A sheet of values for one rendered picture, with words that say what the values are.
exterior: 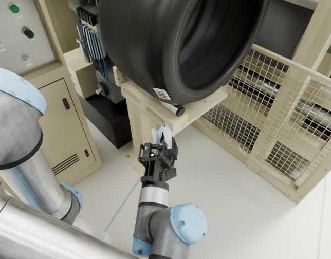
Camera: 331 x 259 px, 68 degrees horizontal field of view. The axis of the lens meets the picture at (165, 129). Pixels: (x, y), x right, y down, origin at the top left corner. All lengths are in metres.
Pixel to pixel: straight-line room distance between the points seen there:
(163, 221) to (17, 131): 0.31
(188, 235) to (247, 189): 1.40
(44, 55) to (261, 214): 1.56
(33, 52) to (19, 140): 0.86
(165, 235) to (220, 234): 1.21
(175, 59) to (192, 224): 0.43
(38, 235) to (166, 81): 0.52
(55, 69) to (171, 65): 0.71
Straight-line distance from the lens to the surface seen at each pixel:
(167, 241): 0.49
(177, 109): 0.94
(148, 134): 1.60
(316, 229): 1.92
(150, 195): 0.61
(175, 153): 0.69
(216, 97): 1.19
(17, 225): 0.39
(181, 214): 0.48
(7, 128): 0.42
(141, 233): 0.59
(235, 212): 1.76
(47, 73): 1.28
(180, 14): 0.66
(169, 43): 0.67
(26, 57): 1.25
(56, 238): 0.40
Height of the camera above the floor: 1.58
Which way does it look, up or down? 49 degrees down
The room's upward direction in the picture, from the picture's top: straight up
